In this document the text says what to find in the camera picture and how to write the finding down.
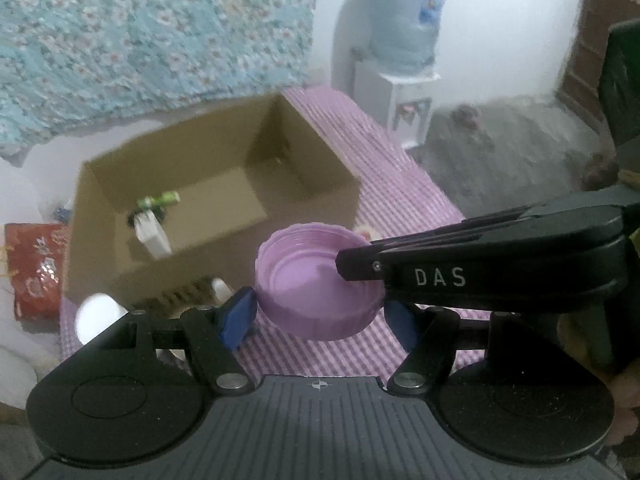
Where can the green dropper bottle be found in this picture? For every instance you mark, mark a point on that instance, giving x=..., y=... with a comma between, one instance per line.
x=220, y=290

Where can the purple plastic lid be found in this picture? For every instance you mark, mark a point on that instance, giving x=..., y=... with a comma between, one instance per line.
x=300, y=280

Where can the clear plastic bag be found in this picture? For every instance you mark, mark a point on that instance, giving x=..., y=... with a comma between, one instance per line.
x=64, y=212

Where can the dark green panel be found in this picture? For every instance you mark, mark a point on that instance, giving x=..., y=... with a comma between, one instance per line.
x=622, y=85

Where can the brown fuzzy object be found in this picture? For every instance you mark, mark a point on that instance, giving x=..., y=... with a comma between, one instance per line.
x=602, y=172

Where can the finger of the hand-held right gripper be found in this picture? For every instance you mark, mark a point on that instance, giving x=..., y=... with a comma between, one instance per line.
x=475, y=225

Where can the green lip balm tube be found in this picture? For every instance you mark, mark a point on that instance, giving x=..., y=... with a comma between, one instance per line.
x=160, y=200

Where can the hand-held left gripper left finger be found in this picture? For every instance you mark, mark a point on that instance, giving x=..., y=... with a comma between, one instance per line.
x=240, y=317

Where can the cardboard box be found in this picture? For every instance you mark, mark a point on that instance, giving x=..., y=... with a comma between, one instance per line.
x=215, y=200

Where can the white card with red heart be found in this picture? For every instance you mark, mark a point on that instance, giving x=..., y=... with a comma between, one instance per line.
x=364, y=232

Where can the blue water jug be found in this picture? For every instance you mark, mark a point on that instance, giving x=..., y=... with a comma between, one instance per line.
x=400, y=20

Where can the red printed bag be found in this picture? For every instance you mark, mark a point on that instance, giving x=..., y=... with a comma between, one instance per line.
x=35, y=270

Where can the black key fob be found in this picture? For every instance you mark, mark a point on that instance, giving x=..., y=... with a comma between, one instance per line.
x=161, y=216

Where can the white water dispenser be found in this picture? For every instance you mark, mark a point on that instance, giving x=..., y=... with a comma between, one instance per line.
x=395, y=105

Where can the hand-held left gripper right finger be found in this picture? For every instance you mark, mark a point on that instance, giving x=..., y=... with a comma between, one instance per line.
x=400, y=325

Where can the teal floral cloth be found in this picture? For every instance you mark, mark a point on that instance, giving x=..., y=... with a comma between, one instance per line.
x=150, y=35

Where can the white plastic bottle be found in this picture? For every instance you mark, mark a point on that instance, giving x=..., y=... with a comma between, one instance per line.
x=97, y=317

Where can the white charger plug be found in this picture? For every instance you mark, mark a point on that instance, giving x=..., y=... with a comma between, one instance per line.
x=152, y=237

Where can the purple checkered tablecloth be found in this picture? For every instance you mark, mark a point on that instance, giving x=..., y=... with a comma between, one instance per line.
x=400, y=185

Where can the person's right forearm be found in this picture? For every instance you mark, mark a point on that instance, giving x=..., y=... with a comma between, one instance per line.
x=627, y=400

